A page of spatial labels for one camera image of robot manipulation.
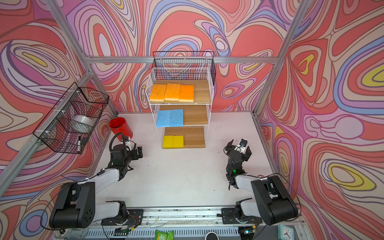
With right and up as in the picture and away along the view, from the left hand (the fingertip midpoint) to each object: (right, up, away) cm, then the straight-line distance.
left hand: (135, 145), depth 91 cm
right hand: (+64, +1, -4) cm, 64 cm away
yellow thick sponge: (+19, +2, +7) cm, 20 cm away
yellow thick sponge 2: (+26, +2, +8) cm, 27 cm away
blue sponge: (+20, +16, -9) cm, 27 cm away
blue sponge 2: (+26, +17, -9) cm, 33 cm away
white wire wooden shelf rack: (+38, +19, -7) cm, 43 cm away
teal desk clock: (+78, -37, -24) cm, 90 cm away
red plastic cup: (-11, +12, +2) cm, 16 cm away
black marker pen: (-20, +3, -20) cm, 28 cm away
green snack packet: (+22, -38, -24) cm, 50 cm away
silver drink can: (-14, -35, -27) cm, 46 cm away
